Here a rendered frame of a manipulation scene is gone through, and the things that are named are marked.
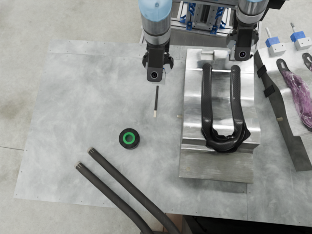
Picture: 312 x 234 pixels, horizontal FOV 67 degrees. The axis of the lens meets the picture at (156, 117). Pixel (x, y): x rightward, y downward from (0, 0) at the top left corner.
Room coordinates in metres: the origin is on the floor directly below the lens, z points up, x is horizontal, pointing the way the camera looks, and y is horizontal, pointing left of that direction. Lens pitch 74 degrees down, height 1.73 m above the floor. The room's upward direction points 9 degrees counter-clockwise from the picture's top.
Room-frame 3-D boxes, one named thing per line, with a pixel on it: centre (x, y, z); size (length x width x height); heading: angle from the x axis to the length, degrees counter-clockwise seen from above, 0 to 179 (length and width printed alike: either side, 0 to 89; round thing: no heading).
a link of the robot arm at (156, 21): (0.41, -0.04, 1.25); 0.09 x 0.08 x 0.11; 2
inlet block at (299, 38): (0.50, -0.63, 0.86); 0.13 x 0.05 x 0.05; 4
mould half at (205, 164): (0.23, -0.23, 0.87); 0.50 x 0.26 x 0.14; 167
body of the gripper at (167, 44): (0.41, -0.04, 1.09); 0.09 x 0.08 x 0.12; 167
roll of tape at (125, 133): (0.19, 0.12, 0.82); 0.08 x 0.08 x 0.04
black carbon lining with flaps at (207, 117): (0.24, -0.25, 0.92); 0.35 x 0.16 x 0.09; 167
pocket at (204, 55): (0.46, -0.24, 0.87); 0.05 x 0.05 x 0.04; 77
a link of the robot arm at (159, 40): (0.41, -0.04, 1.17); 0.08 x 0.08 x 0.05
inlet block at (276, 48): (0.50, -0.52, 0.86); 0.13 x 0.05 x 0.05; 4
